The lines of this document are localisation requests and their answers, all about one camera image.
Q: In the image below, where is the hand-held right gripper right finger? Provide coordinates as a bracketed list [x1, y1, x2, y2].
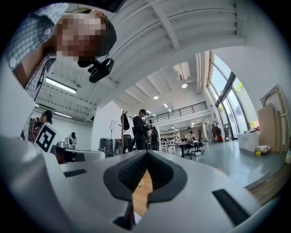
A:
[136, 150, 262, 233]

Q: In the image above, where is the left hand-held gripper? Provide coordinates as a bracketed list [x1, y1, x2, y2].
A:
[34, 124, 106, 164]

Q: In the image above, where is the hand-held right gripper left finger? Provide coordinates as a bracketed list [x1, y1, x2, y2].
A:
[54, 149, 149, 233]

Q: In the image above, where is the black round bin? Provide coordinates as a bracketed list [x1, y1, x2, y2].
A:
[99, 137, 114, 152]

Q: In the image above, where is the wooden coat rack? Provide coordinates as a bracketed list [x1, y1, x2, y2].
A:
[120, 109, 130, 155]

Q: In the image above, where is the black mesh office chair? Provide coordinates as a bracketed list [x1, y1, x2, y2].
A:
[113, 134, 135, 155]

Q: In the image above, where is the white panel with stand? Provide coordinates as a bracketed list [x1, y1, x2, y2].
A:
[110, 120, 118, 137]

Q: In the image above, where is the black hanging bag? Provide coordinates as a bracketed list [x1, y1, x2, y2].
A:
[120, 113, 130, 131]

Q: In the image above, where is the long office desk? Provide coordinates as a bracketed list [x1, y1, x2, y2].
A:
[167, 140, 198, 159]

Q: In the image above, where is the rack of hanging garments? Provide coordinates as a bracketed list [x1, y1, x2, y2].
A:
[211, 121, 223, 143]

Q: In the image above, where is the wooden step platform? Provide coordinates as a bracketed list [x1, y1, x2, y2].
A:
[245, 159, 287, 205]

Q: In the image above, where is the long ceiling tube light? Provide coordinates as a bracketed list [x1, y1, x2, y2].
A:
[45, 76, 77, 95]

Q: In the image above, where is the black mezzanine railing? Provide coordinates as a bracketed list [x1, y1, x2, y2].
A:
[145, 101, 207, 125]

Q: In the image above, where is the leaning cardboard sheet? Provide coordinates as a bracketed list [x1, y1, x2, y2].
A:
[257, 103, 281, 153]

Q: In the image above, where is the black cap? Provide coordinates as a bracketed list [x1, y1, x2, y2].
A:
[100, 13, 118, 57]

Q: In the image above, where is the person's head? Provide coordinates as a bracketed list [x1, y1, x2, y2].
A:
[55, 9, 107, 59]

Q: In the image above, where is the ceiling air conditioner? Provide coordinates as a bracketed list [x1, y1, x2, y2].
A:
[173, 61, 191, 81]

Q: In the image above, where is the person's checked shirt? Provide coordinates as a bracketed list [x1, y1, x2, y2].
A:
[4, 2, 69, 101]

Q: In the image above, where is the black head-mounted camera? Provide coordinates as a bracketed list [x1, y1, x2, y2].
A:
[87, 58, 115, 84]

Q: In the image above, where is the black cable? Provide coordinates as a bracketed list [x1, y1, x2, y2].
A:
[34, 60, 47, 101]

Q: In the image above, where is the leaning wooden frame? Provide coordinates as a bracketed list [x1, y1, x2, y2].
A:
[260, 85, 288, 153]

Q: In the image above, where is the large glass window wall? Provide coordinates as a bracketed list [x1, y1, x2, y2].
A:
[206, 51, 251, 142]

